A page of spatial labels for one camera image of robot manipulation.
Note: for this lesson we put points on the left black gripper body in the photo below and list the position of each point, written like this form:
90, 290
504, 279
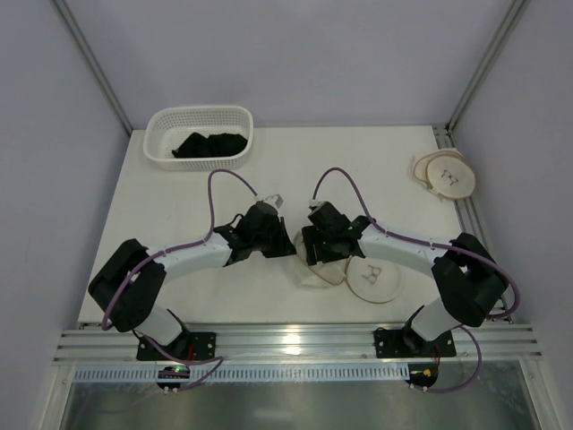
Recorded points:
272, 237

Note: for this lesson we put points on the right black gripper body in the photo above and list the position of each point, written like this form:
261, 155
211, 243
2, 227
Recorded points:
317, 242

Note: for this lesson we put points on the white mesh laundry bag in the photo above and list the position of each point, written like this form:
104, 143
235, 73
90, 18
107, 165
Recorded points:
372, 281

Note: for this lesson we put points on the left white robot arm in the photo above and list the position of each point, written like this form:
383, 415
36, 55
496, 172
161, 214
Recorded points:
127, 286

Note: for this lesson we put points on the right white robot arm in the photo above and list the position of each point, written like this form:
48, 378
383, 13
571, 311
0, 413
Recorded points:
465, 275

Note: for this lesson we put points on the black bra in basket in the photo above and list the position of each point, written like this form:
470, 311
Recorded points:
198, 146

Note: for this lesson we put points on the white plastic basket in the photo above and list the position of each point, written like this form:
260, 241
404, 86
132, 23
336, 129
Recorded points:
168, 128

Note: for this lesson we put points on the right controller board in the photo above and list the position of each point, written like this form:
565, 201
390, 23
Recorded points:
422, 377

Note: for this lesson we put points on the controller board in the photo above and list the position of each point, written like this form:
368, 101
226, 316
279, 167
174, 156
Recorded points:
172, 377
422, 377

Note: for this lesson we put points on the left controller board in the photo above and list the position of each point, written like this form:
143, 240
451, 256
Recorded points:
172, 377

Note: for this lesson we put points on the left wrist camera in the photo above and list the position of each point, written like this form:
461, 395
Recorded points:
275, 200

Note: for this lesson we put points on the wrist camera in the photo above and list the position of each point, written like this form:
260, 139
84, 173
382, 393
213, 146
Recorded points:
275, 200
315, 204

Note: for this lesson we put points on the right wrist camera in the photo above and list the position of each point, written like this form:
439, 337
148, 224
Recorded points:
315, 204

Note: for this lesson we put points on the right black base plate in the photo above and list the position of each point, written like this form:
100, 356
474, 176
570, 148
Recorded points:
406, 343

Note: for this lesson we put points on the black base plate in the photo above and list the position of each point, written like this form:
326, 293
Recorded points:
406, 343
187, 346

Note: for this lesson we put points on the slotted grey cable duct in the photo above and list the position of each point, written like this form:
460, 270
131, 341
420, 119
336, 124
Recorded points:
243, 373

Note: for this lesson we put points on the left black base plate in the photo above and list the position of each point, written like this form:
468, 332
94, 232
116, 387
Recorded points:
187, 346

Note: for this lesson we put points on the aluminium front rail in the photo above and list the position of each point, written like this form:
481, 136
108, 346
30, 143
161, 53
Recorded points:
297, 343

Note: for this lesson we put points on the right aluminium frame post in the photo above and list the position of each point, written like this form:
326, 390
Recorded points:
498, 41

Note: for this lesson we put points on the aluminium frame post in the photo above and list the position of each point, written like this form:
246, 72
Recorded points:
73, 28
498, 41

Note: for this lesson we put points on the left aluminium frame post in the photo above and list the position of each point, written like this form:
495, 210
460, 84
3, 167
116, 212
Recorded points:
73, 28

